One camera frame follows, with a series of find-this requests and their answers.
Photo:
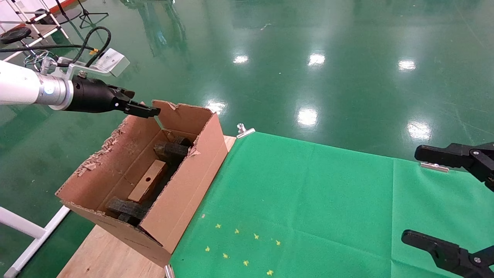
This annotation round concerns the white pipe table frame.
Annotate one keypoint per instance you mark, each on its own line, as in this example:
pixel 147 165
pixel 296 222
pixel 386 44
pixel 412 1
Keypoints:
pixel 19 226

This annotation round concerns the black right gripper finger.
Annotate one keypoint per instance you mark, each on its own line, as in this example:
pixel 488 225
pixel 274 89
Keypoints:
pixel 451 256
pixel 463 156

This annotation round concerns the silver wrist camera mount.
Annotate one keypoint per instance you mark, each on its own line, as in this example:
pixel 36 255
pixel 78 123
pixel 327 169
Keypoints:
pixel 112 61

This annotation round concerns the black tripod stand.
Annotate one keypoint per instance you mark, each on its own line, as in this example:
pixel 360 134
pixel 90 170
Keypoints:
pixel 96 14

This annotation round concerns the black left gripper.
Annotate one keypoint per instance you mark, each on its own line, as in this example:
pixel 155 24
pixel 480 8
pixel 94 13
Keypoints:
pixel 92 96

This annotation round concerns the large open cardboard carton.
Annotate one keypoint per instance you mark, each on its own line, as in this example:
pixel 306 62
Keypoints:
pixel 185 193

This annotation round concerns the black round base stand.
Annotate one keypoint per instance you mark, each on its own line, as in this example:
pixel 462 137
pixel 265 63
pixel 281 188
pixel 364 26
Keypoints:
pixel 71 15

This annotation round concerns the white pipe rack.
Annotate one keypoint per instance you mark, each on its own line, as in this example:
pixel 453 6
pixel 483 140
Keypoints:
pixel 15 54

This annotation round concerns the black foam block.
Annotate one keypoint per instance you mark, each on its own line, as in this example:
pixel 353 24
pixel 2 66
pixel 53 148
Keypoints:
pixel 170 150
pixel 127 208

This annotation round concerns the small brown cardboard box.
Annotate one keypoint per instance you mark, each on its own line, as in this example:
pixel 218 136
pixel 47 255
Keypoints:
pixel 148 181

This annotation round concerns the black round stool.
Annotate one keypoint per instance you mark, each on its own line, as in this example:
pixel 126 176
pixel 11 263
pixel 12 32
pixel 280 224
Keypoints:
pixel 15 34

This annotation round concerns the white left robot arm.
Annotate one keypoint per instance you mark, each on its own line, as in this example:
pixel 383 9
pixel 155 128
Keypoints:
pixel 19 83

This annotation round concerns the green table cloth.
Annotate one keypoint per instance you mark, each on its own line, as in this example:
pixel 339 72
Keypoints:
pixel 328 200

